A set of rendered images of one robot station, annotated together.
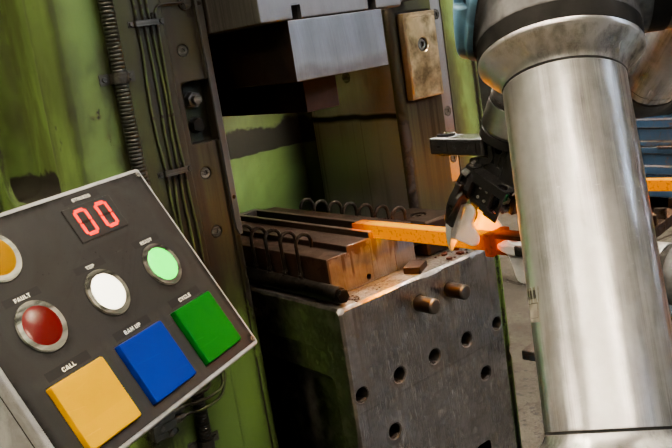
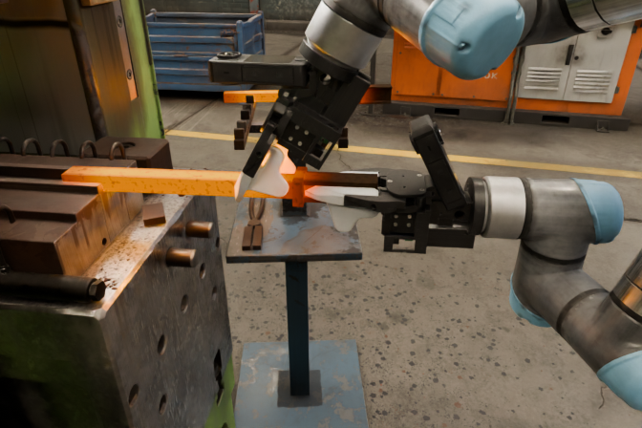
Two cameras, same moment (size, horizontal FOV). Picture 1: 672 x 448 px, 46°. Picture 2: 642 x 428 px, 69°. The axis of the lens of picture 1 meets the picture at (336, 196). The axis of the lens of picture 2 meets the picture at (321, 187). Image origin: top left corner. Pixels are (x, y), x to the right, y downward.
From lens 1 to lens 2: 0.75 m
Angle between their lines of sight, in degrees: 45
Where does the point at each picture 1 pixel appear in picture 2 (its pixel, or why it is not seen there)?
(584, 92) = not seen: outside the picture
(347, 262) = (79, 234)
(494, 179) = (318, 117)
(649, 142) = (168, 52)
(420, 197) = (106, 121)
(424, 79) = not seen: outside the picture
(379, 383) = (147, 368)
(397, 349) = (158, 318)
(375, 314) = (137, 293)
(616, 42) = not seen: outside the picture
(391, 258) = (123, 209)
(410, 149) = (91, 66)
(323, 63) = not seen: outside the picture
